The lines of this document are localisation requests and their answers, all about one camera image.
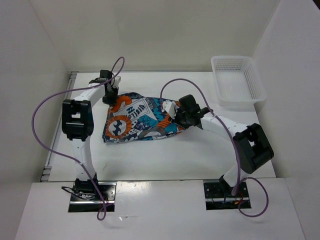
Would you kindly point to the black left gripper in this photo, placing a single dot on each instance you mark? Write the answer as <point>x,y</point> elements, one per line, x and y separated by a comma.
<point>113,101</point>

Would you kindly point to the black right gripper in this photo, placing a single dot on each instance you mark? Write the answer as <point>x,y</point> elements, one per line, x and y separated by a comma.
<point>184,126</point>

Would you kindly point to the colourful patterned shorts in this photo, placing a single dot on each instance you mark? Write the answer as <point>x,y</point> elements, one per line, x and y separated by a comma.
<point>134,117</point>

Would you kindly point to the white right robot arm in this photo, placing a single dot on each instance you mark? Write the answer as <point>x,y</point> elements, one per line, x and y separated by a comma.
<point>250,143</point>

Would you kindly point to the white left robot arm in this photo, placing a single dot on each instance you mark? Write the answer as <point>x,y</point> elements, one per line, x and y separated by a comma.
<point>78,126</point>

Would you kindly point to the white perforated plastic basket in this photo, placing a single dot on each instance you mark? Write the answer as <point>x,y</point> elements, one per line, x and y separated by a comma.
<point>237,82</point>

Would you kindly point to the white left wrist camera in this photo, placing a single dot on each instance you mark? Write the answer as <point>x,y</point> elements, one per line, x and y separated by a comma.
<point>115,82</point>

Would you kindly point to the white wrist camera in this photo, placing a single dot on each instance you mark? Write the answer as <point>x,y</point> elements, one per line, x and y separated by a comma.
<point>171,108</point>
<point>115,82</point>

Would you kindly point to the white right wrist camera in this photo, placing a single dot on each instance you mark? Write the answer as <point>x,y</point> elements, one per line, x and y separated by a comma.
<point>171,108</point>

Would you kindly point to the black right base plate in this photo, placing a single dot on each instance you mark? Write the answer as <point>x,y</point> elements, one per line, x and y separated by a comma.
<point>216,199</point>

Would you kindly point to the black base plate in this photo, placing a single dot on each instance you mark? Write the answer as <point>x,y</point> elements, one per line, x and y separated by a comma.
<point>81,202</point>
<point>216,199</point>

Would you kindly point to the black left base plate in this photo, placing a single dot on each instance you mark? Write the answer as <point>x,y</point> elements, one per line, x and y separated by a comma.
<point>81,202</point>

